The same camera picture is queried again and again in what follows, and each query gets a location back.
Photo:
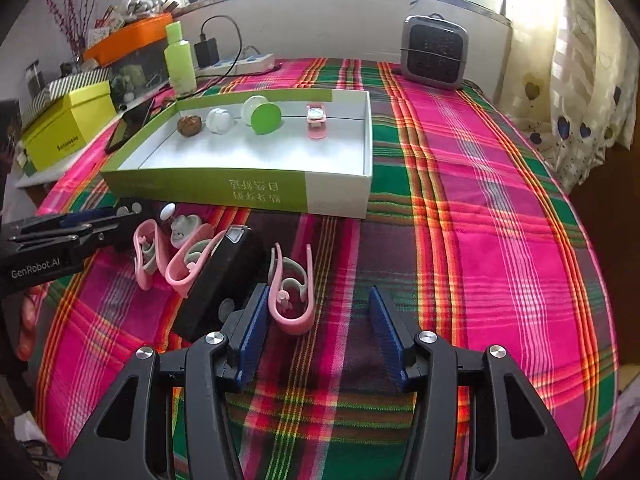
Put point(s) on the plaid pink green bedsheet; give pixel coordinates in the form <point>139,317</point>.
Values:
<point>467,230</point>

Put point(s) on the black charger with cable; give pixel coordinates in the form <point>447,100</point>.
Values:
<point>207,53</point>

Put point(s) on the striped grey gift box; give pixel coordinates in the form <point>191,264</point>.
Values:
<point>59,88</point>

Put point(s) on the pink looped clip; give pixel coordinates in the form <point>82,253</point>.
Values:
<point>185,266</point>

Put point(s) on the grey small space heater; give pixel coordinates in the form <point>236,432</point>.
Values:
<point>433,51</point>

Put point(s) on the orange storage bin lid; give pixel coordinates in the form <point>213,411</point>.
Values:
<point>128,39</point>

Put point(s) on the white power strip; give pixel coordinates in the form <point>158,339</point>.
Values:
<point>254,64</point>

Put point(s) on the green lotion bottle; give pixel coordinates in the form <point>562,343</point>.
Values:
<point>178,59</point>

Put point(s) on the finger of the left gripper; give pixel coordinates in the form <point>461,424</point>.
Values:
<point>82,240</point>
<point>60,221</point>

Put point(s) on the white ribbed jar cap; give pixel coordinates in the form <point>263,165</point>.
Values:
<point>219,121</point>

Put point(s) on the black rectangular device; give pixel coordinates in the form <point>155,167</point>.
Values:
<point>227,280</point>

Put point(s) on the black oval disc holder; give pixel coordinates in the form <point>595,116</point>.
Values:
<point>129,215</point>

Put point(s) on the clear plastic storage bin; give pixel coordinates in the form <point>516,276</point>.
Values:
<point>139,72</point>

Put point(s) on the black smartphone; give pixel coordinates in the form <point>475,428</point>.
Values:
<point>129,125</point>

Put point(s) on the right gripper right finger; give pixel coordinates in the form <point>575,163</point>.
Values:
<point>512,433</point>

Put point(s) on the green white spool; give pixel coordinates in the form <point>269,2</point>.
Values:
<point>262,116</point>

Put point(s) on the heart pattern curtain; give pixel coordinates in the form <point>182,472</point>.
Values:
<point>571,82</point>

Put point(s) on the person's left hand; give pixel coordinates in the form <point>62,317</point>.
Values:
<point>35,323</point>

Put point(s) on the green white cardboard box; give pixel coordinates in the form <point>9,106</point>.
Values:
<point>283,171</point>

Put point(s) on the yellow shoebox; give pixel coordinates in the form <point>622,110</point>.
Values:
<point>67,124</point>

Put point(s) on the pink curved clip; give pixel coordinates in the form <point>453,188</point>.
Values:
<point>152,253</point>

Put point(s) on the red dried branches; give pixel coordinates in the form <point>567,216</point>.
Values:
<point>67,7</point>

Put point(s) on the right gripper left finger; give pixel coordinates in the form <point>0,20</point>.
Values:
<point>162,403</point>

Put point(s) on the large brown walnut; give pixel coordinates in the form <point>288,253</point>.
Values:
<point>189,125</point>

